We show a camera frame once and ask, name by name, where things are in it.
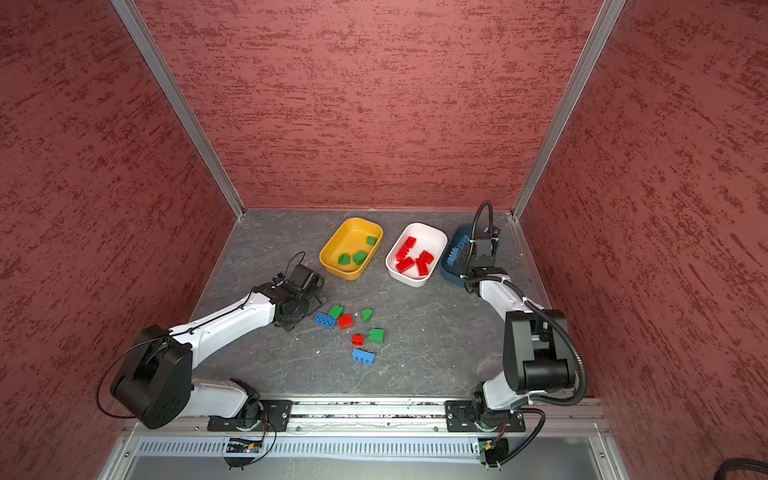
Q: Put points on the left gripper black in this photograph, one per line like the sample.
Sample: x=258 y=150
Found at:
x=317 y=299

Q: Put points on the blue lego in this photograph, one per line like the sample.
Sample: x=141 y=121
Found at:
x=364 y=357
x=458 y=247
x=325 y=320

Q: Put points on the green lego pile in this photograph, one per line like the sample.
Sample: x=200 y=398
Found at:
x=336 y=311

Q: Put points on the red lego top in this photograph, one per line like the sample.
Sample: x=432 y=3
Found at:
x=425 y=258

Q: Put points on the red lego pile bottom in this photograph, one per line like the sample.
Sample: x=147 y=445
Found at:
x=345 y=321

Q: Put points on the red lego pile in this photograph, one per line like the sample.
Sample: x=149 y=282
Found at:
x=423 y=270
x=345 y=321

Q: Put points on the red lego diagonal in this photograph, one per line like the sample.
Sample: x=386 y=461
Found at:
x=405 y=249

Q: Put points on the green lego square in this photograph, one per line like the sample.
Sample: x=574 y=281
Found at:
x=376 y=336

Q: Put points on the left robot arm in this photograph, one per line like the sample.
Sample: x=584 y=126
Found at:
x=156 y=381

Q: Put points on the dark teal plastic bin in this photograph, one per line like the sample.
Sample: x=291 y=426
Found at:
x=451 y=271

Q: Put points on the white plastic bin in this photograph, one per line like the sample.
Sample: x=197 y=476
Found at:
x=427 y=238

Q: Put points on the yellow plastic bin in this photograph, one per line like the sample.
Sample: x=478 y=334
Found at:
x=354 y=234

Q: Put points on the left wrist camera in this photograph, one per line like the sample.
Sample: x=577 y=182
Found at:
x=277 y=279

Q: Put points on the aluminium front rail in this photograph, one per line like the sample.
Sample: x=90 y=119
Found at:
x=318 y=415

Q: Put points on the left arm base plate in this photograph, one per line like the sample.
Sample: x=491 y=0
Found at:
x=256 y=415

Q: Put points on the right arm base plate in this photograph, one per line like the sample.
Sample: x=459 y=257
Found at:
x=485 y=416

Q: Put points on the right aluminium corner post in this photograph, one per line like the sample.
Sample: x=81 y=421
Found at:
x=604 y=24

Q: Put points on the aluminium corner post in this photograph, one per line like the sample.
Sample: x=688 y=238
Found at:
x=133 y=21
x=604 y=24

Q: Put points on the left aluminium corner post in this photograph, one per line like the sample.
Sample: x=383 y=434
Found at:
x=133 y=21

